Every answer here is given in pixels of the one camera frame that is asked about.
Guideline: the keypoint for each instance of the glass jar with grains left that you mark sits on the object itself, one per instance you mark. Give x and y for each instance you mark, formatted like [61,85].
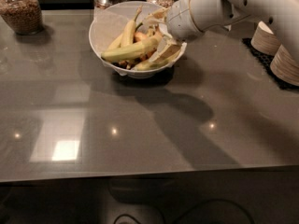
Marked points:
[24,17]

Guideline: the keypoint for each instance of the stack of paper bowls rear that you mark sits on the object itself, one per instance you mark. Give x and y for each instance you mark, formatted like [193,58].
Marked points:
[264,40]

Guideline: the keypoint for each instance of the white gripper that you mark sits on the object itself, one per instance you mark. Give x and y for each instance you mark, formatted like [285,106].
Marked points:
[179,19]

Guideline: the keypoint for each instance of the yellow banana left edge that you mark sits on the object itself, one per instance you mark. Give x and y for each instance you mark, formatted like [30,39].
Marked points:
[115,43]

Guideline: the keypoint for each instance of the white bowl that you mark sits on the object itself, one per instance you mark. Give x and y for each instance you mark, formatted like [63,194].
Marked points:
[108,24]

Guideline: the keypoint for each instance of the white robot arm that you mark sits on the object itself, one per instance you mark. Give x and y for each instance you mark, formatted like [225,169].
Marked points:
[282,17]

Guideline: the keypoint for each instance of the black mesh mat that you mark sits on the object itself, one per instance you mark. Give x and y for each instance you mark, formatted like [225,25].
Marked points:
[265,61]

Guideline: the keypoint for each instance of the stack of paper bowls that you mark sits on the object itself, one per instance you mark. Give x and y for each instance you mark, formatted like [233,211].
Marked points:
[264,40]
[285,67]

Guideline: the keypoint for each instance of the orange fruit in bowl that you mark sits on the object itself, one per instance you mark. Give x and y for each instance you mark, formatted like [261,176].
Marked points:
[139,36]

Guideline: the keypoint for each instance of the upright yellow banana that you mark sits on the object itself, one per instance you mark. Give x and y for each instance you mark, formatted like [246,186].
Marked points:
[129,30]

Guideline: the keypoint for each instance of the stack of paper bowls front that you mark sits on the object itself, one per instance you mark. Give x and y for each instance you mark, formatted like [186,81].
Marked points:
[285,67]

